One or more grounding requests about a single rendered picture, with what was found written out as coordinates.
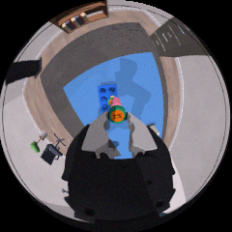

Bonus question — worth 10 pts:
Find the blue tube rack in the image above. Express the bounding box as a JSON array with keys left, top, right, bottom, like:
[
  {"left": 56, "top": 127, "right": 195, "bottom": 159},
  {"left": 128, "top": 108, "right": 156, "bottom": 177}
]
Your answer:
[{"left": 98, "top": 84, "right": 117, "bottom": 112}]

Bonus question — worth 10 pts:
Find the blue bench mat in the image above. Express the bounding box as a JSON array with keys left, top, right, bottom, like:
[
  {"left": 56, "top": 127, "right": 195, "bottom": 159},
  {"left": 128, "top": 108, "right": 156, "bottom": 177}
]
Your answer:
[{"left": 63, "top": 52, "right": 163, "bottom": 159}]

